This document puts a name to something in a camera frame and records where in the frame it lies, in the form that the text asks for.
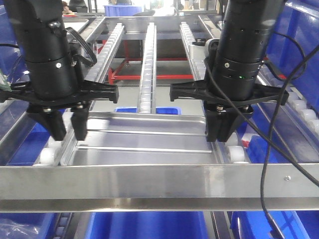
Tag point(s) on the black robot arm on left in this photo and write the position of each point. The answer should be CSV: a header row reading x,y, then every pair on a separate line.
x,y
53,55

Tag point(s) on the middle white roller track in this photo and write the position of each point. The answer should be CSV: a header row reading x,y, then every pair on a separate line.
x,y
147,96

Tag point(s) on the blue bin below centre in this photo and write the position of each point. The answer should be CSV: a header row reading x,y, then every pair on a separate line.
x,y
146,225

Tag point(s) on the blue bin lower left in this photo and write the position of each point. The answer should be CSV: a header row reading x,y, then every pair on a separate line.
x,y
27,225

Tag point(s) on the seated person in background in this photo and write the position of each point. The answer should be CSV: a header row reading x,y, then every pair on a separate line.
x,y
66,9

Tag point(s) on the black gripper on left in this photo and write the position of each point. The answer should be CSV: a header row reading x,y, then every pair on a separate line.
x,y
46,98

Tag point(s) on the white roller track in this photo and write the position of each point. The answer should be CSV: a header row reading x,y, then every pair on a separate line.
x,y
147,96
59,152
232,150

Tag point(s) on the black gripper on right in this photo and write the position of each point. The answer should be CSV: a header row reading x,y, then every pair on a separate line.
x,y
225,110

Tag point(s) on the blue bin lower right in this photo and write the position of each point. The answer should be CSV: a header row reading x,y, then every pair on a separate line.
x,y
254,225

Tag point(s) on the steel flow rack frame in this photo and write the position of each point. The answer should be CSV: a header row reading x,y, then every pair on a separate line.
x,y
130,187

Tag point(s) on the silver ribbed metal tray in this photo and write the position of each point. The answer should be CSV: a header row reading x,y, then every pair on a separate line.
x,y
129,138

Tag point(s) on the far blue crate background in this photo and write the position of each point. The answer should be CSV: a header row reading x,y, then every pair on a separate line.
x,y
121,10

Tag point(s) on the left white roller track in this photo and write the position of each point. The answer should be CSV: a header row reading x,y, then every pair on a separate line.
x,y
59,152

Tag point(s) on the large blue bin right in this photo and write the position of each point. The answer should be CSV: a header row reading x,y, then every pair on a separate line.
x,y
299,20

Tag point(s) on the right white roller track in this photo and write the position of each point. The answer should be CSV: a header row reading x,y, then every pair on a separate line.
x,y
232,150

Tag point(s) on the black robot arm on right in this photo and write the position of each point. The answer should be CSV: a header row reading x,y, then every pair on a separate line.
x,y
236,57

